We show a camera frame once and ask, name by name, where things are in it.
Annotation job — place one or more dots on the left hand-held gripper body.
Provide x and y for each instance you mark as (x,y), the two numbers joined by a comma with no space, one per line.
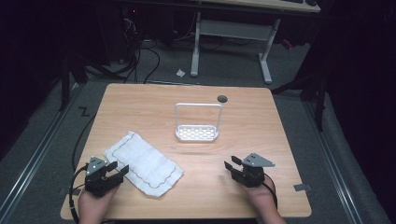
(95,182)

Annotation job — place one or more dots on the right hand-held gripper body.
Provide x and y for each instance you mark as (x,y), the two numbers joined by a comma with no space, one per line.
(252,174)

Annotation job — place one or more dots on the white towel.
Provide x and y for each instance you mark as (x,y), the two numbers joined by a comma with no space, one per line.
(143,163)

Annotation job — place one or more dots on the person's left hand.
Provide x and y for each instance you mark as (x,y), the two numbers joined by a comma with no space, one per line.
(93,203)

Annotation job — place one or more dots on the person's right hand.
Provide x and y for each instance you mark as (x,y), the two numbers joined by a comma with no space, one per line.
(260,197)

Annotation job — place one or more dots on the grey tape piece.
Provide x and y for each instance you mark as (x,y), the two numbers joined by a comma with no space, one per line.
(67,191)
(302,187)

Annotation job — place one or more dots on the white towel rack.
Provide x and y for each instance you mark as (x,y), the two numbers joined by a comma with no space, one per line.
(196,133)

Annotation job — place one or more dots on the black metal stand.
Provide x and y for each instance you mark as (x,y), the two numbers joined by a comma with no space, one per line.
(319,102)
(65,84)

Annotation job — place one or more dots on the white paper scrap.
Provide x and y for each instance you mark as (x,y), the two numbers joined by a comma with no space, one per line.
(180,73)

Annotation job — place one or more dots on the small red object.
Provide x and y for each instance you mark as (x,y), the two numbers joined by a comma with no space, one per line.
(286,44)

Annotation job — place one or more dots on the white-framed wooden desk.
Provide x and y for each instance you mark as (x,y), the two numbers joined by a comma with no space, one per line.
(236,29)

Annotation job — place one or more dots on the black keyboard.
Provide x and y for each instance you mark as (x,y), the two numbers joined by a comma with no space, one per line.
(293,1)

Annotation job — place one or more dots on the black computer mouse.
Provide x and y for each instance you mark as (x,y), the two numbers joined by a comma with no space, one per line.
(311,2)

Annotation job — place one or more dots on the metal floor rail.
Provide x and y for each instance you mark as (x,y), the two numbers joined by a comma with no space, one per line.
(331,161)
(34,160)

